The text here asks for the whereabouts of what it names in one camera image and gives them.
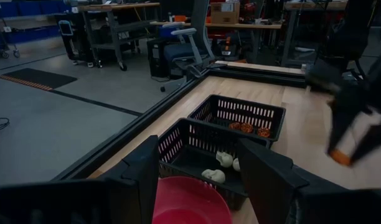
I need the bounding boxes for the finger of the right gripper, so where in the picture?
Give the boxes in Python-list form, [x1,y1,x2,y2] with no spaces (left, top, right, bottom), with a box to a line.
[326,102,353,155]
[349,118,381,164]

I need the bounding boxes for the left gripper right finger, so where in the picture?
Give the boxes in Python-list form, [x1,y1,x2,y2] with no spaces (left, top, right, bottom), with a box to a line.
[236,138,309,224]

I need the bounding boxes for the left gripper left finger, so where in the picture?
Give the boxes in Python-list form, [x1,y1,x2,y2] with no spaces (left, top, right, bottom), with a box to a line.
[98,135,161,224]

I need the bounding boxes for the black slotted plastic basket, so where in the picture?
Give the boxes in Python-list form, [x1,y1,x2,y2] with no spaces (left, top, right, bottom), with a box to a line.
[158,117,271,212]
[187,94,287,149]

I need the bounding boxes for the pink plastic bowl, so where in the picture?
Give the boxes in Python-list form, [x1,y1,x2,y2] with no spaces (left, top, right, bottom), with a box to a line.
[151,175,233,224]

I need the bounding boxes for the wooden table with metal legs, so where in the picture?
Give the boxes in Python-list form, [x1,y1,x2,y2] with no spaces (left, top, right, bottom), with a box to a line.
[280,0,349,68]

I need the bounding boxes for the black computer tower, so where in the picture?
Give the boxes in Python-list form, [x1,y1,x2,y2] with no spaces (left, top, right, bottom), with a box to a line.
[146,37,170,78]

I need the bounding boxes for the white blue office chair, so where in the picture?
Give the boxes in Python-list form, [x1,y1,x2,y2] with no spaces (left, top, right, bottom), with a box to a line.
[159,0,217,93]

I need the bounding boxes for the orange black vacuum cleaner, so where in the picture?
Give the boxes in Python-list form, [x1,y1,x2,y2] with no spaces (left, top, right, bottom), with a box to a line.
[215,35,241,62]

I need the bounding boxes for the red tool box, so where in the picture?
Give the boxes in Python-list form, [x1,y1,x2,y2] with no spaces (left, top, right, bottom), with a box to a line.
[240,0,274,23]

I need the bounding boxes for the black mat with hazard stripe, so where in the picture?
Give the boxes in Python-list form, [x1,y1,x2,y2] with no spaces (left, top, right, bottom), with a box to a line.
[0,67,78,92]

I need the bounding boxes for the black stand with tablet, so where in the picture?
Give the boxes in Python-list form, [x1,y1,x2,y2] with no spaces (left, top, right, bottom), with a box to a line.
[55,14,98,68]

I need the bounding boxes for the brown cardboard box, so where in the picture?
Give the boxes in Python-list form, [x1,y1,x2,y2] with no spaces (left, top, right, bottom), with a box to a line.
[210,1,241,25]

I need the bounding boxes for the metal cart with wooden top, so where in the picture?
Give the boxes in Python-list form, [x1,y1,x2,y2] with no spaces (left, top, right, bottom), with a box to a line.
[78,2,162,72]

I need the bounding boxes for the blue storage bin shelf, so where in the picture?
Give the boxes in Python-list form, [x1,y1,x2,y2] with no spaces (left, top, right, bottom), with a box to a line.
[0,0,73,60]

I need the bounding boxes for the coiled black floor cable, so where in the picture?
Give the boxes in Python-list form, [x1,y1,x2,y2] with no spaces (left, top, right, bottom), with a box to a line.
[0,117,11,135]

